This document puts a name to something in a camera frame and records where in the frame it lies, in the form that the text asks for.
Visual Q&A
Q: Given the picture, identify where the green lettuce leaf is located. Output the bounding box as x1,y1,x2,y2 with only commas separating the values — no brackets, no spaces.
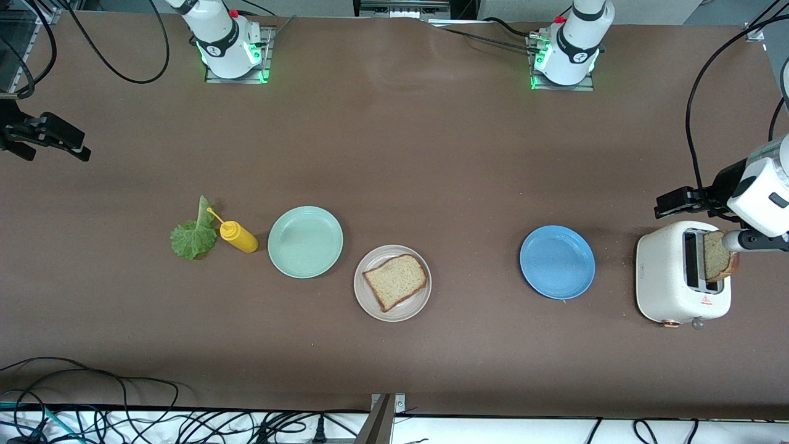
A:
170,195,218,260

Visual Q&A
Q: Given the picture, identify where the yellow squeeze bottle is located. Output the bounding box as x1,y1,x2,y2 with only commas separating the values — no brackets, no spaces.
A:
206,207,260,253

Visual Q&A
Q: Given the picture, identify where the teal cable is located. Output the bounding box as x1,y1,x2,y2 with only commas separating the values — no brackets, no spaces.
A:
0,401,68,442

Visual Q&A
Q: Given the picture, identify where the grey metal bracket post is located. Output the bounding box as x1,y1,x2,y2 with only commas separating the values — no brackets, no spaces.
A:
354,393,407,444

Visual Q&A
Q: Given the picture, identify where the beige plate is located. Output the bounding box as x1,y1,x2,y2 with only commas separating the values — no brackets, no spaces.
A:
353,244,432,323

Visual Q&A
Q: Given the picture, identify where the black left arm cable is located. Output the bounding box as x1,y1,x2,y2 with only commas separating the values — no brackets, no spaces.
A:
685,12,789,192

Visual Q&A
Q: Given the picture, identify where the black hanging cable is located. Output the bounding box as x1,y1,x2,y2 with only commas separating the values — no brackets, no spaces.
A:
0,0,59,99

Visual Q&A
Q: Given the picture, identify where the brown crust bread slice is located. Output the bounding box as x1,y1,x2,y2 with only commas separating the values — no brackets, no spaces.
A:
703,229,740,283
362,253,428,313

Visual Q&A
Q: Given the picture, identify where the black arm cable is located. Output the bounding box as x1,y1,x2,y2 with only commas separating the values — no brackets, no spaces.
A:
62,0,171,84
685,12,789,192

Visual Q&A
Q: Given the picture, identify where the black looping table cable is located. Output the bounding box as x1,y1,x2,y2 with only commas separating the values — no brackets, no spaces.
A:
0,356,179,408

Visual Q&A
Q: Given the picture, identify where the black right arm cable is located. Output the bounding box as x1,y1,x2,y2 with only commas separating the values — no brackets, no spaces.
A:
62,0,171,84

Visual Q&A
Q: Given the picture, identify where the black metal frame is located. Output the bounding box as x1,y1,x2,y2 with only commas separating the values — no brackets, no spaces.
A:
353,0,452,19

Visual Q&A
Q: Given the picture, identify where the black straight table cable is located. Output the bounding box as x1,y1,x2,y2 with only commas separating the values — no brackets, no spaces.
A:
431,22,543,55

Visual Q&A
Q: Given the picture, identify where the mint green plate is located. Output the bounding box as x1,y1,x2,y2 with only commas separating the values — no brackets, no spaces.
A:
268,206,344,279

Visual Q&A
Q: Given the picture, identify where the blue plate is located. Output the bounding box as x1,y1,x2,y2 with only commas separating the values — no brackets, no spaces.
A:
520,225,596,300

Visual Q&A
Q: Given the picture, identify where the white two-slot toaster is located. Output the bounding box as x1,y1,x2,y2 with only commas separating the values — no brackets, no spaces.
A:
636,220,732,329

